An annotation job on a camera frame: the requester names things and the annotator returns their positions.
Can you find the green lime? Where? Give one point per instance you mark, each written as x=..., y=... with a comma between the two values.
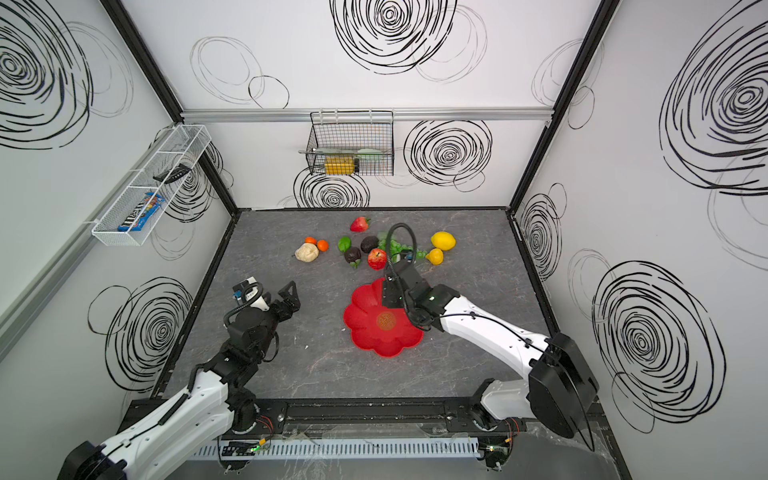
x=344, y=244

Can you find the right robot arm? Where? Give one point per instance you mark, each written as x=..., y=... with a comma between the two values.
x=555, y=384

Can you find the black wire wall basket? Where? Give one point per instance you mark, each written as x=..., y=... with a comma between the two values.
x=371, y=143

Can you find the dark purple mangosteen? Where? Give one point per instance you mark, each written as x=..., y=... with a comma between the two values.
x=353, y=256

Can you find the red flower-shaped fruit bowl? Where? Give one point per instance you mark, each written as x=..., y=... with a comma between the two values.
x=375, y=327

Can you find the aluminium wall rail back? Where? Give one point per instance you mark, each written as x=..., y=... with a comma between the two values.
x=357, y=114

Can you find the green grape bunch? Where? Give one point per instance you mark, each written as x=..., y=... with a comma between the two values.
x=396, y=250

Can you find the blue candy packet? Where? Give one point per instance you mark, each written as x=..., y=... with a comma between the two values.
x=142, y=212

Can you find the black remote control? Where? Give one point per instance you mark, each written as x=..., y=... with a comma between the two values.
x=172, y=175

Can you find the aluminium wall rail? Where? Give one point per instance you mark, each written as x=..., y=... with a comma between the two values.
x=18, y=317
x=357, y=114

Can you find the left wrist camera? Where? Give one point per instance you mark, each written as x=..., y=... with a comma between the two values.
x=247, y=292

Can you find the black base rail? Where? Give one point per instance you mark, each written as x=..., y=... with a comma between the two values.
x=453, y=414

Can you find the small yellow pear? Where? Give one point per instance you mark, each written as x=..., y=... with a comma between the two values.
x=435, y=256

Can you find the dark avocado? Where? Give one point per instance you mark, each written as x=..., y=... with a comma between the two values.
x=369, y=243

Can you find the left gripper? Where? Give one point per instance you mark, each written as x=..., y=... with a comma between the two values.
x=282, y=303

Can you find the red strawberry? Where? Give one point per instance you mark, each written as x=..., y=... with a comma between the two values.
x=360, y=224

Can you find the white wire wall shelf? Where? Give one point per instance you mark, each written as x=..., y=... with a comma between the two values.
x=186, y=145

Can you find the red apple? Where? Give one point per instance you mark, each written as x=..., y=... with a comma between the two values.
x=377, y=259

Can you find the aluminium wall rail left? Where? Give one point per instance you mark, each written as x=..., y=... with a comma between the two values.
x=18, y=317

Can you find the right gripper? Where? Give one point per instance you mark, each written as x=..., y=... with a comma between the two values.
x=395, y=278

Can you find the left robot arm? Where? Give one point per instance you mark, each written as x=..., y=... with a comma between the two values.
x=214, y=401

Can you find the large yellow lemon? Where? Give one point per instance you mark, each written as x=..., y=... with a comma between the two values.
x=443, y=240

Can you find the yellow sponge in basket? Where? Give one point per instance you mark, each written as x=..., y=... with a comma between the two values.
x=340, y=165

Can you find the white slotted cable duct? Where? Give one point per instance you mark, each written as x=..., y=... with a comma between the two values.
x=340, y=449

